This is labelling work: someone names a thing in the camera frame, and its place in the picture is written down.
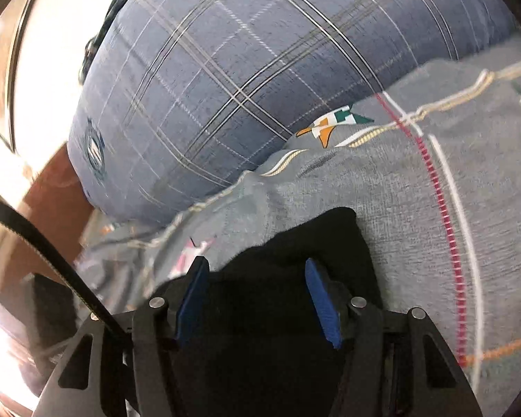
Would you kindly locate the brown headboard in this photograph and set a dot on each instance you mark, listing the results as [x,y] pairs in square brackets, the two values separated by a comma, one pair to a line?
[56,208]

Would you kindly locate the black pants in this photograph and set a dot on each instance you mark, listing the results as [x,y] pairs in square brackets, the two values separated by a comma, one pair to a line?
[265,260]

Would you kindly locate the grey star-print bedsheet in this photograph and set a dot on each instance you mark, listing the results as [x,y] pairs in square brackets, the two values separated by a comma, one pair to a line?
[395,208]

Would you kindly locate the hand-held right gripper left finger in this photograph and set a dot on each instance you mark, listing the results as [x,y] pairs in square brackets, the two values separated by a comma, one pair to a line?
[193,299]

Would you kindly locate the dark blue crumpled cloth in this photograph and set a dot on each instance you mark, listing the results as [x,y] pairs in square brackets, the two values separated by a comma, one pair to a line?
[97,52]

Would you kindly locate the blue plaid pillow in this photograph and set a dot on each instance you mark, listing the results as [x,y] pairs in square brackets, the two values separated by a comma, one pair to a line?
[265,74]

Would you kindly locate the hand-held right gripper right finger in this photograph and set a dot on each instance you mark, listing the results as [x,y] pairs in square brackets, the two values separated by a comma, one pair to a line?
[323,304]

